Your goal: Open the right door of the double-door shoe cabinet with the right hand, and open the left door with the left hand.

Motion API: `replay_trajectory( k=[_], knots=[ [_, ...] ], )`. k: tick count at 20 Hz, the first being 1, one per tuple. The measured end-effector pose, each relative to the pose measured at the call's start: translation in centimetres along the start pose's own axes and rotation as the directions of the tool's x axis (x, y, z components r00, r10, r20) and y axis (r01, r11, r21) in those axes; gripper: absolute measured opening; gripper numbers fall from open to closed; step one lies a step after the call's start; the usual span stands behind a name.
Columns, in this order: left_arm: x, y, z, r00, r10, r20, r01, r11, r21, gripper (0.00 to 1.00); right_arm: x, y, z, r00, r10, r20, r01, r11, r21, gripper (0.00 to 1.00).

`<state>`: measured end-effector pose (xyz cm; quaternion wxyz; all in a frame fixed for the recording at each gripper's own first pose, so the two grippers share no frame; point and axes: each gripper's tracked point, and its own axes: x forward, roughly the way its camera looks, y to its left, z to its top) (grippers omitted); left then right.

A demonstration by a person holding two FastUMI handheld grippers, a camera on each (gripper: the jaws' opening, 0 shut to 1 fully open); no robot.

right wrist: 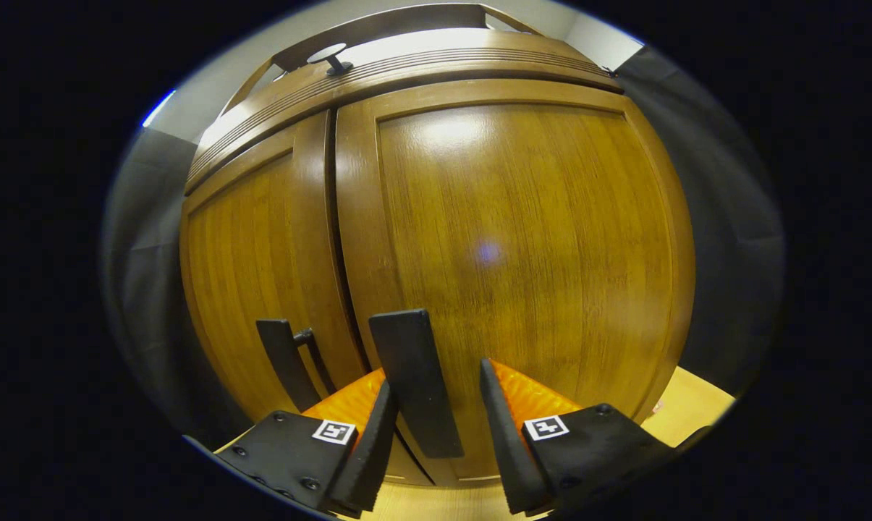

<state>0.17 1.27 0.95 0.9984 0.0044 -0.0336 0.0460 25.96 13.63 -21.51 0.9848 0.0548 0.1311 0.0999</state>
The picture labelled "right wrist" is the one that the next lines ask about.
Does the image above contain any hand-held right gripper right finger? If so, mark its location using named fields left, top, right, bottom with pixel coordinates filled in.
left=479, top=357, right=675, bottom=516

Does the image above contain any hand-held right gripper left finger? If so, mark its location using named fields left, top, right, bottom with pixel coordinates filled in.
left=215, top=368, right=399, bottom=518

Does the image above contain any black door handle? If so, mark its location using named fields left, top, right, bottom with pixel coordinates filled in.
left=368, top=309, right=465, bottom=459
left=256, top=318, right=336, bottom=412

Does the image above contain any wooden shoe cabinet door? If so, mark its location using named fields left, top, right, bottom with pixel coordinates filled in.
left=180, top=110, right=436, bottom=487
left=334, top=78, right=697, bottom=482

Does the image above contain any wooden double-door shoe cabinet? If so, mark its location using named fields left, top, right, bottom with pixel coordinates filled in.
left=180, top=2, right=697, bottom=487

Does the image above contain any wooden drawer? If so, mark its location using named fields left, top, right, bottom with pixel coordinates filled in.
left=185, top=29, right=623, bottom=192

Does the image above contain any black round drawer knob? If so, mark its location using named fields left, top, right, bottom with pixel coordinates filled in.
left=307, top=42, right=355, bottom=77

